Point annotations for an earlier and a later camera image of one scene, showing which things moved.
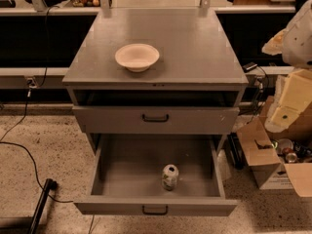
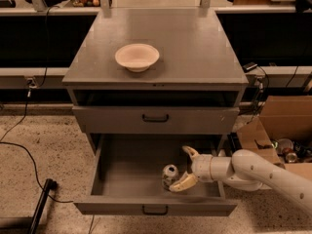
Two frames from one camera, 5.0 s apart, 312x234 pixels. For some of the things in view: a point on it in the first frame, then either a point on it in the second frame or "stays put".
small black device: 249,66 stays put
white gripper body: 299,41 to 201,167
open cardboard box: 280,161 stays put
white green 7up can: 170,176 stays put
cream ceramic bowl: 136,58 stays put
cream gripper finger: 286,113 to 194,155
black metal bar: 50,184 stays put
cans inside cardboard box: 292,152 stays put
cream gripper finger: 296,92 to 186,181
